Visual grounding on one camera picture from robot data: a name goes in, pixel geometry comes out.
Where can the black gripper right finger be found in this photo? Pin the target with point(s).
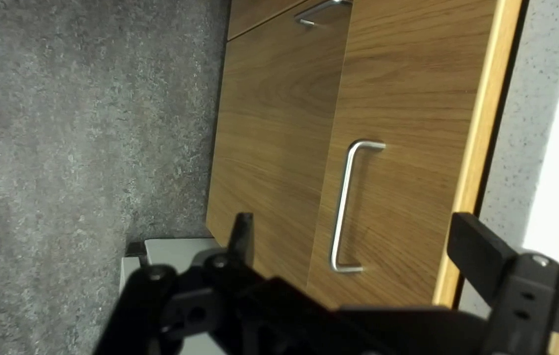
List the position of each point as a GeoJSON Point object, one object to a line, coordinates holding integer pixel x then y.
{"type": "Point", "coordinates": [481, 262]}

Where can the narrow wooden cabinet panel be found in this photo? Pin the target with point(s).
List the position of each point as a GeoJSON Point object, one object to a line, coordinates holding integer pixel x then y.
{"type": "Point", "coordinates": [258, 12]}

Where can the wooden cabinet door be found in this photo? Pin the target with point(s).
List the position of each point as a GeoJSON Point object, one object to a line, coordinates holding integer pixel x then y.
{"type": "Point", "coordinates": [270, 144]}

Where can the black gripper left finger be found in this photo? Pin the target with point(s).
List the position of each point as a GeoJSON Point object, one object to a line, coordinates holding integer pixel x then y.
{"type": "Point", "coordinates": [191, 296]}

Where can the wooden drawer front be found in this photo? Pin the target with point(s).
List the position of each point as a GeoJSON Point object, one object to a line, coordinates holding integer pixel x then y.
{"type": "Point", "coordinates": [422, 130]}

